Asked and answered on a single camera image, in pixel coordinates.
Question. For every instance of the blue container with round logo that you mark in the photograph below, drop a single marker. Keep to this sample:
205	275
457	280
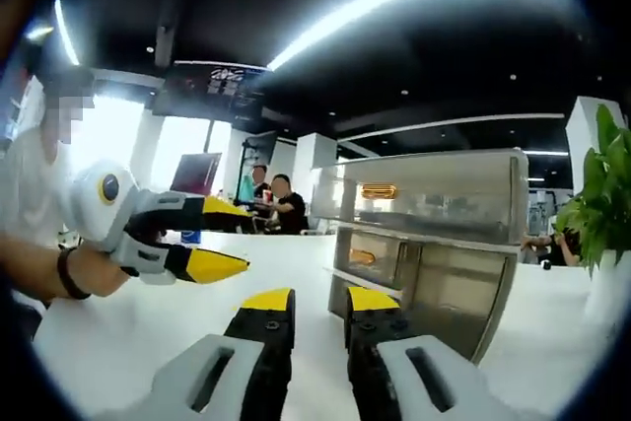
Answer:
191	237

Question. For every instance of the white desk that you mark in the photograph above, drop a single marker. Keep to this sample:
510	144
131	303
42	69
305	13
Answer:
148	332

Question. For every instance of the person's left hand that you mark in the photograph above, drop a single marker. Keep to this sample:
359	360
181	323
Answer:
101	270

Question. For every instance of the white plastic drawer organizer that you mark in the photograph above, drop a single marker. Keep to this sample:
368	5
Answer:
443	283

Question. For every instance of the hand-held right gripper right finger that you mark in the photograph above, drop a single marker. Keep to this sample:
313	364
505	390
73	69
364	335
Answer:
374	322

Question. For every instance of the red-lit monitor screen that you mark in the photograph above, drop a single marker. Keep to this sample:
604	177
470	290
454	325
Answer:
194	174

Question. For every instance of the person's torso in white shirt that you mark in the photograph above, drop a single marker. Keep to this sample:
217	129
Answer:
29	179

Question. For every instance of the black wristband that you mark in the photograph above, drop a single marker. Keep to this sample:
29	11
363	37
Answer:
63	273

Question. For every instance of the white square pillar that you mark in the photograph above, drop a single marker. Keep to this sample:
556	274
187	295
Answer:
579	145

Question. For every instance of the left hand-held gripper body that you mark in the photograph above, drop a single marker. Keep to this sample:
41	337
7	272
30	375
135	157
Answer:
89	214

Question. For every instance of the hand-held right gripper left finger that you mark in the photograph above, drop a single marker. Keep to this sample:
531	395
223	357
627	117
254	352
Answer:
268	322

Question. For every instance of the green plant in white pot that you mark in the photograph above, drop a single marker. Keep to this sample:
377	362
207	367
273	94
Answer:
601	194

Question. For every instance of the hanging dark ceiling sign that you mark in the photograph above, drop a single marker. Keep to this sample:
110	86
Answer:
222	86

